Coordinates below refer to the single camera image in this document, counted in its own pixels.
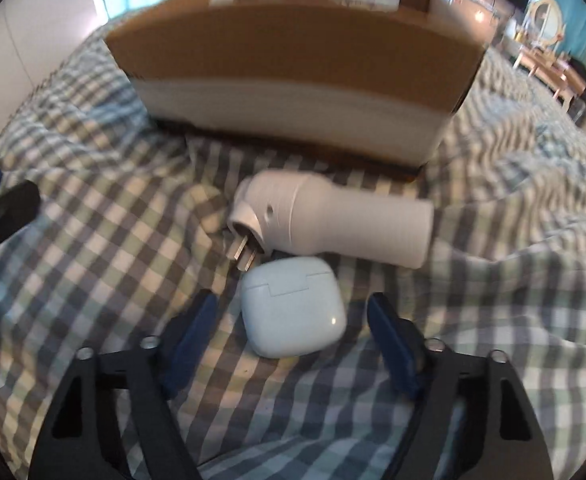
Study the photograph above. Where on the wooden vanity desk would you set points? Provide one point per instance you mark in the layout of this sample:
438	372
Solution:
559	76

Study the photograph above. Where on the checkered bed duvet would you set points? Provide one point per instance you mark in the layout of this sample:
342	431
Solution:
134	224

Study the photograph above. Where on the brown cardboard box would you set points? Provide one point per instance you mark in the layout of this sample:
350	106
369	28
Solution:
368	88

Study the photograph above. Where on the white earbuds case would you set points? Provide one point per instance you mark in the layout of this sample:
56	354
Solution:
292	307

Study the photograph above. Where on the oval vanity mirror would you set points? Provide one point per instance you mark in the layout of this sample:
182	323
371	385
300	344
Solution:
544	23

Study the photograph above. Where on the white plug charger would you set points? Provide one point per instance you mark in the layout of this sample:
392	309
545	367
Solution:
306	214

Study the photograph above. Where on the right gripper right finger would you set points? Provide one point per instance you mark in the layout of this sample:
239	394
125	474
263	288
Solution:
471	417

